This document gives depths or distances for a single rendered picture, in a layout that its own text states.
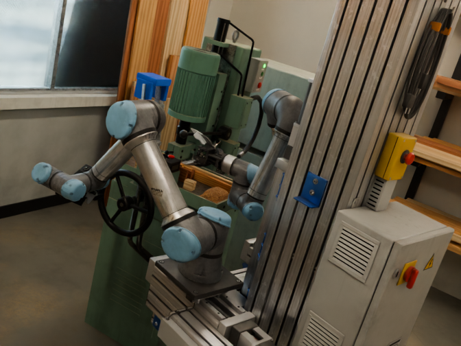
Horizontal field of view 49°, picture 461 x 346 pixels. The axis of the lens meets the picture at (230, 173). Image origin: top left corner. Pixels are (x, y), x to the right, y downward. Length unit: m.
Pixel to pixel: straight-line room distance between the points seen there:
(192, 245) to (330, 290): 0.42
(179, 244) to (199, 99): 0.89
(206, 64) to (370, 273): 1.19
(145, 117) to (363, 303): 0.84
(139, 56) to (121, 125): 2.27
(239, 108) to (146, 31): 1.60
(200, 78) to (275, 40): 2.51
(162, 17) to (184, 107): 1.84
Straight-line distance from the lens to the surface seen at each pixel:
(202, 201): 2.17
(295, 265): 1.64
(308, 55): 4.55
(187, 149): 2.38
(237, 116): 2.41
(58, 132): 3.73
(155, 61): 4.03
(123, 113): 1.58
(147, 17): 3.84
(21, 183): 3.70
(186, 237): 1.51
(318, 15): 4.55
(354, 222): 1.44
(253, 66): 2.48
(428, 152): 3.80
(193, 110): 2.25
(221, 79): 2.38
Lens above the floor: 1.68
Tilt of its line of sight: 18 degrees down
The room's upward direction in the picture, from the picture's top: 15 degrees clockwise
